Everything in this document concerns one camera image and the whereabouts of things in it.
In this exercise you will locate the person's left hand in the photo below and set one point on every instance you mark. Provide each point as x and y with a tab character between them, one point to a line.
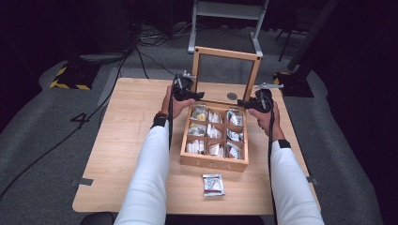
172	108

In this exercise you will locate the grey tape piece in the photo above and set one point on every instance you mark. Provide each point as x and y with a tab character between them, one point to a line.
313	180
83	182

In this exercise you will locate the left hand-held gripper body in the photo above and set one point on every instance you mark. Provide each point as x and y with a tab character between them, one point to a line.
182	87

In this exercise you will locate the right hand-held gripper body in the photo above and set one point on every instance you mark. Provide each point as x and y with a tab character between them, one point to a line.
264	101

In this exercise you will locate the person's right hand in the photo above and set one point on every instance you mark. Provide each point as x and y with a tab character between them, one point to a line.
270	123

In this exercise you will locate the group of tea packets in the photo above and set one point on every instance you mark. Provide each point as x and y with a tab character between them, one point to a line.
214	132

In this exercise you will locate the white metal stand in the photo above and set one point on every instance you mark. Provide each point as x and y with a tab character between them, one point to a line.
228	9

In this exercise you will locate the dark slanted pole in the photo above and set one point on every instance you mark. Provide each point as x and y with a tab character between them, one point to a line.
311	34

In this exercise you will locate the black wristband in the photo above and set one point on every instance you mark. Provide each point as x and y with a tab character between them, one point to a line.
159	122
284	143

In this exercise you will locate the wooden tea box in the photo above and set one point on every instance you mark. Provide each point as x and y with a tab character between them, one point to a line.
214	164

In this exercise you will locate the black tripod legs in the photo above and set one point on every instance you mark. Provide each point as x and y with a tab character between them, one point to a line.
286	43

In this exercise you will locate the round table grommet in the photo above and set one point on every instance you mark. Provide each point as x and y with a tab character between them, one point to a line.
232	96

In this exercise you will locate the black right wristband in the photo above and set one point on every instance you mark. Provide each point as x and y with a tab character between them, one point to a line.
284	143

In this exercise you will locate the grey flat stand base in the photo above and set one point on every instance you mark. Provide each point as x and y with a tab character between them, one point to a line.
103	57

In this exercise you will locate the black left wristband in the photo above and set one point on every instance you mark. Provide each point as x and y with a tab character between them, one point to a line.
159	122

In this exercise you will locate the person's lap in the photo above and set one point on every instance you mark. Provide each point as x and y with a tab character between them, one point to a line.
100	218

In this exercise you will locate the silver tea packet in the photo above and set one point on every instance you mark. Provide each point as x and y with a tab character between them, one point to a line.
213	185

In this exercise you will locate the black yellow striped base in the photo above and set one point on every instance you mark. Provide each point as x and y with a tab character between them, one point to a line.
294	86
73	76

